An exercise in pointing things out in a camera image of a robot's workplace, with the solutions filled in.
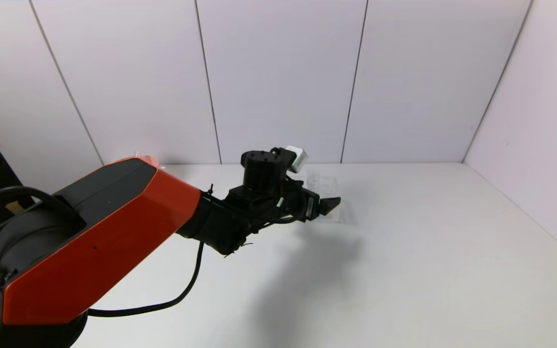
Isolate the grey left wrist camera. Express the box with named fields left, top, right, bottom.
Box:
left=286, top=146, right=309, bottom=174

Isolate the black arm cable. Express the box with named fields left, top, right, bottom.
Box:
left=88, top=242, right=205, bottom=318

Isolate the pink bowl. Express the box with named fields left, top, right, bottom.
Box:
left=133, top=155, right=162, bottom=169

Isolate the clear acrylic test tube rack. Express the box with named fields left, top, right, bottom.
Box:
left=305, top=169, right=346, bottom=224

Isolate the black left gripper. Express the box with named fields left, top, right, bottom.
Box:
left=284, top=180, right=341, bottom=223

